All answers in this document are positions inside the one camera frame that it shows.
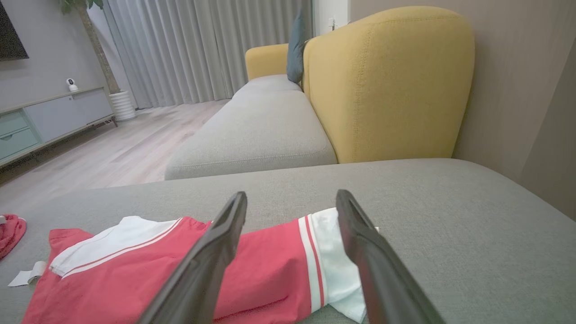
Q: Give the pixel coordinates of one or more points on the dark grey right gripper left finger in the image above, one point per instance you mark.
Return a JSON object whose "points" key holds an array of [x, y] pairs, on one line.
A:
{"points": [[202, 270]]}

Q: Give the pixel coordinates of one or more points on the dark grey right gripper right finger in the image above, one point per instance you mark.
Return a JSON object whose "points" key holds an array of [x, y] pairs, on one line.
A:
{"points": [[382, 279]]}

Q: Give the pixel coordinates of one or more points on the red basketball jersey number 23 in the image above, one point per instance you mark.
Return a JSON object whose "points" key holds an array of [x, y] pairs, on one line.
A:
{"points": [[270, 270]]}

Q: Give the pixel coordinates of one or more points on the red shorts with white stripes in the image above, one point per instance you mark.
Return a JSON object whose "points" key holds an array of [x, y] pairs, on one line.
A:
{"points": [[9, 234]]}

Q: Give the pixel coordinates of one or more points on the large grey sofa chaise cushion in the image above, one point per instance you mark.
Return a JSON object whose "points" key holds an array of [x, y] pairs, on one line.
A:
{"points": [[450, 225]]}

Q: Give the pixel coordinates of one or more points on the long grey sofa seat cushion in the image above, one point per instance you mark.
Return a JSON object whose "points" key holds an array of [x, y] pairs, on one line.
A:
{"points": [[256, 135]]}

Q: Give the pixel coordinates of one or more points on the white fabric care label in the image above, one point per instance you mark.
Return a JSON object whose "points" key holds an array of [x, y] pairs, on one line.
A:
{"points": [[27, 275]]}

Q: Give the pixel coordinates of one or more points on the white ribbed plant pot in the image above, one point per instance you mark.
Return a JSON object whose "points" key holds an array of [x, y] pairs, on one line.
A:
{"points": [[122, 105]]}

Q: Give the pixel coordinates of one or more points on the yellow sofa backrest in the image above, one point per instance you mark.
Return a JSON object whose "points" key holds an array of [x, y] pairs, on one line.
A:
{"points": [[391, 85]]}

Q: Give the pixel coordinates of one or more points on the short grey sofa seat cushion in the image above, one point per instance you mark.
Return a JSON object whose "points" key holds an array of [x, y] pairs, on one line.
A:
{"points": [[270, 83]]}

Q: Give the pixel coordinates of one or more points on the grey and green TV cabinet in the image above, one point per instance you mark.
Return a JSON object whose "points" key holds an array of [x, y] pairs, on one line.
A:
{"points": [[58, 117]]}

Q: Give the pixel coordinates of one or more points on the yellow sofa armrest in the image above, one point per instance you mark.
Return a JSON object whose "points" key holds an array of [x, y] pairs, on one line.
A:
{"points": [[265, 60]]}

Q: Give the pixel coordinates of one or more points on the grey pleated curtain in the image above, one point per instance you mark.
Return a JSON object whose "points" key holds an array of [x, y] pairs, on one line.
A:
{"points": [[180, 45]]}

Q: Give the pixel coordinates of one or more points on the blue throw pillow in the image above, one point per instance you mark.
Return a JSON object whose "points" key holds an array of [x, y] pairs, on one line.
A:
{"points": [[295, 49]]}

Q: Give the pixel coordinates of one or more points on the indoor plant with brown trunk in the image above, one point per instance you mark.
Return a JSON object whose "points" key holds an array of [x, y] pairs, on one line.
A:
{"points": [[96, 49]]}

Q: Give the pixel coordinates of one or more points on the black television screen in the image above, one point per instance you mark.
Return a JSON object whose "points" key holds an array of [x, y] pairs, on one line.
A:
{"points": [[9, 40]]}

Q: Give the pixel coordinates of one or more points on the small white security camera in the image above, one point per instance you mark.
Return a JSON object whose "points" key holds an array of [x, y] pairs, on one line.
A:
{"points": [[71, 84]]}

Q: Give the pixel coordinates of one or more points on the white wall switch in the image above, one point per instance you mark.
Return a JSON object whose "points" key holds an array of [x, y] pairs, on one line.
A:
{"points": [[332, 23]]}

